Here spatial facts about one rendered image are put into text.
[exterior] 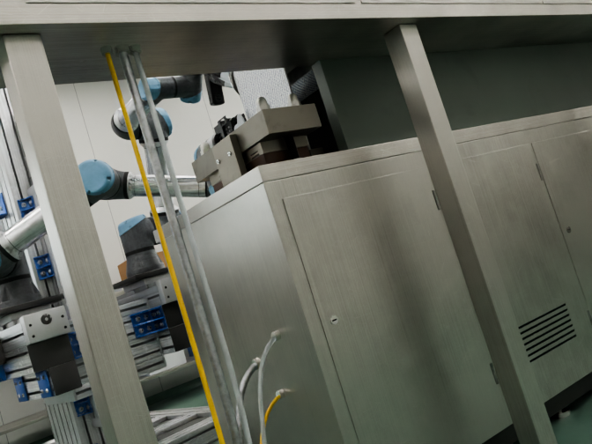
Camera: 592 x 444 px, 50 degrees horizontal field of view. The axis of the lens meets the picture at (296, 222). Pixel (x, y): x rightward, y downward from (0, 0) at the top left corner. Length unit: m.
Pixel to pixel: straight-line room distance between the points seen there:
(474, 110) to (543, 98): 0.37
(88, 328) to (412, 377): 0.84
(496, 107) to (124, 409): 1.47
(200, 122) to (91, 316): 5.14
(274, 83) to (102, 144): 3.98
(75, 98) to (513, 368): 4.75
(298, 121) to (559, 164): 1.01
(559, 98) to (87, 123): 4.16
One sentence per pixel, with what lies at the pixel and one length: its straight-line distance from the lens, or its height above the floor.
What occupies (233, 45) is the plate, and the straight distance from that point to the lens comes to 1.39.
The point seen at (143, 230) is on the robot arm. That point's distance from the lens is 2.54.
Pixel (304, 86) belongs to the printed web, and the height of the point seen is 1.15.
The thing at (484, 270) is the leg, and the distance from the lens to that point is 1.54.
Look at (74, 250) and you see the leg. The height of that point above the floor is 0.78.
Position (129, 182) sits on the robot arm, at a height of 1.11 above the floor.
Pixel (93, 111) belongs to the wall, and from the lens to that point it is 5.75.
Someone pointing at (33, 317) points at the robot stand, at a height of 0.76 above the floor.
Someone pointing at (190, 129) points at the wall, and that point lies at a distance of 6.02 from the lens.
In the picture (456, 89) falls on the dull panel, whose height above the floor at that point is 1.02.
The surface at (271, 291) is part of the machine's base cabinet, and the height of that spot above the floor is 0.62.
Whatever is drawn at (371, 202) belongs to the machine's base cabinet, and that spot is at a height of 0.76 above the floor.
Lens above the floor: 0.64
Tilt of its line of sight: 4 degrees up
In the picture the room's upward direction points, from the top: 17 degrees counter-clockwise
